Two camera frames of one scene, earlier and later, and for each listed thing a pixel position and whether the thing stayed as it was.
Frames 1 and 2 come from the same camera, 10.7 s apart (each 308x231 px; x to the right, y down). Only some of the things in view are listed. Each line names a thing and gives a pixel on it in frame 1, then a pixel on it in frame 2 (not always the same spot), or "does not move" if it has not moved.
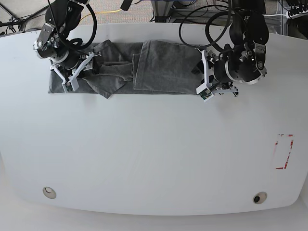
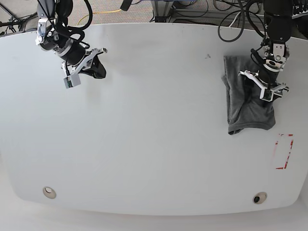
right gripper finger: [199, 69] -> [249, 85]
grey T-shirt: [153, 67] -> [246, 110]
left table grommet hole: [49, 192] does not move
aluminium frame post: [162, 9] does not move
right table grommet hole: [260, 198] does not move
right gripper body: [244, 63] -> [267, 78]
